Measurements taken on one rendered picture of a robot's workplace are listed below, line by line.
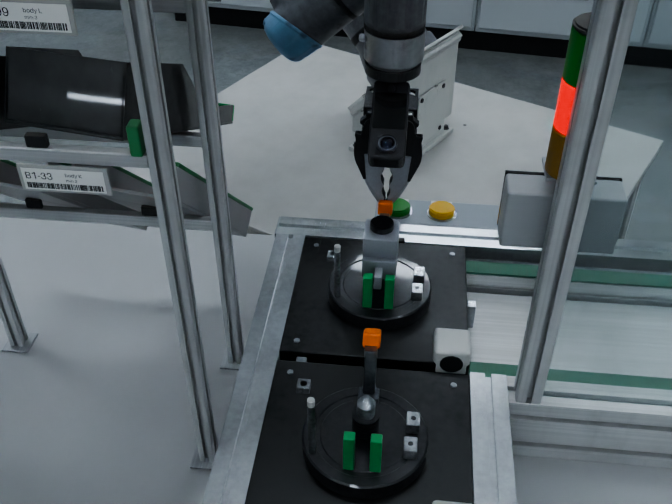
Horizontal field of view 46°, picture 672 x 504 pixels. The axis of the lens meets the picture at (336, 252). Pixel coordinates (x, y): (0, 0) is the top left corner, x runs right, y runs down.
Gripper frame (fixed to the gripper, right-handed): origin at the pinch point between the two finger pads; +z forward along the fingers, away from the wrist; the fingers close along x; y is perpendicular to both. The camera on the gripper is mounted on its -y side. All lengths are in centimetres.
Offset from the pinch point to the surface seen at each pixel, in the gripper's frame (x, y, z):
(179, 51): 116, 272, 106
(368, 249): 1.5, -12.0, -0.7
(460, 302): -11.1, -9.7, 9.2
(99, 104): 26.9, -25.9, -27.2
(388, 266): -1.2, -12.6, 1.4
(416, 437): -5.7, -35.9, 5.7
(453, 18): -20, 289, 90
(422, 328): -6.1, -15.4, 9.2
